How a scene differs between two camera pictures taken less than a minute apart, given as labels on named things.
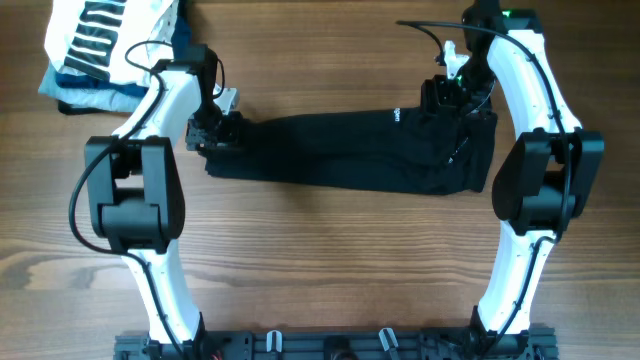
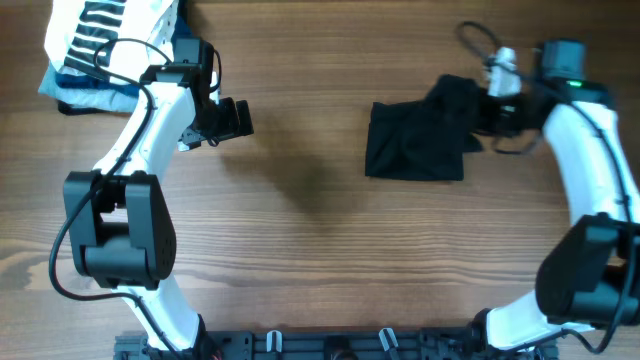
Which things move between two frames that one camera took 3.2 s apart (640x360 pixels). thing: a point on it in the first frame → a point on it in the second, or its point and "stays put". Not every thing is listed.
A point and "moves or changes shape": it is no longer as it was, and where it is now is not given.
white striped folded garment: [119, 41] stays put
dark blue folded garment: [181, 36] stays put
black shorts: [410, 149] moves or changes shape
